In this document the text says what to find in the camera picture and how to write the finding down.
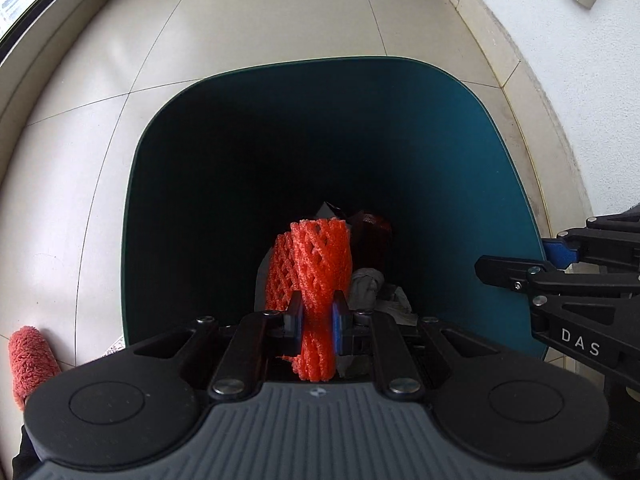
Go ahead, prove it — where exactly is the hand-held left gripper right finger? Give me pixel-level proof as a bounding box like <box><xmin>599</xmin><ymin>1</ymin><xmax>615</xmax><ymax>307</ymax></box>
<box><xmin>331</xmin><ymin>290</ymin><xmax>521</xmax><ymax>403</ymax></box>

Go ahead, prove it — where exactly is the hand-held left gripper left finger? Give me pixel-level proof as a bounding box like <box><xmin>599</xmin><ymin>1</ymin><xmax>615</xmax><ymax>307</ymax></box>
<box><xmin>132</xmin><ymin>290</ymin><xmax>305</xmax><ymax>403</ymax></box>

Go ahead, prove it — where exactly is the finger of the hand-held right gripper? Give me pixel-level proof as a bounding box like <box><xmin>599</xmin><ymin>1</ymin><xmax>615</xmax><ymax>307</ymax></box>
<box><xmin>474</xmin><ymin>255</ymin><xmax>640</xmax><ymax>309</ymax></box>
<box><xmin>542</xmin><ymin>202</ymin><xmax>640</xmax><ymax>273</ymax></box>

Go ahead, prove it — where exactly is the grey paper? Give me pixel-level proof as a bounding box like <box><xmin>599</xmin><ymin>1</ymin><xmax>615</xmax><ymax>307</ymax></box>
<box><xmin>347</xmin><ymin>267</ymin><xmax>418</xmax><ymax>328</ymax></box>

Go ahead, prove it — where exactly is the orange foam fruit net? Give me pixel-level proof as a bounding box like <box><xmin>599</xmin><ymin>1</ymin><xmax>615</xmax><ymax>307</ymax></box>
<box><xmin>264</xmin><ymin>217</ymin><xmax>353</xmax><ymax>381</ymax></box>

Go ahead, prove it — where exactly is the teal plastic bin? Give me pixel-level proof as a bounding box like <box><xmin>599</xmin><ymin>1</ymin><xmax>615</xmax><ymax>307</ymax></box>
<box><xmin>120</xmin><ymin>56</ymin><xmax>548</xmax><ymax>361</ymax></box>

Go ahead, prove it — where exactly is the red fuzzy slipper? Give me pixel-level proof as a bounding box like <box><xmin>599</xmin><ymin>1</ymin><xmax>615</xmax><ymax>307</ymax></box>
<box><xmin>7</xmin><ymin>326</ymin><xmax>63</xmax><ymax>408</ymax></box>

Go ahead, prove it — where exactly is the person's dark trouser leg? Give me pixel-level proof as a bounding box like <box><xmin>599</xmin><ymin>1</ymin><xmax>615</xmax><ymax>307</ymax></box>
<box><xmin>12</xmin><ymin>422</ymin><xmax>46</xmax><ymax>480</ymax></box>

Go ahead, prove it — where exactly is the dark window frame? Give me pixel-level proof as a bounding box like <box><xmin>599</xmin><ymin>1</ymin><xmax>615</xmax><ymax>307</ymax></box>
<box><xmin>0</xmin><ymin>0</ymin><xmax>101</xmax><ymax>61</ymax></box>

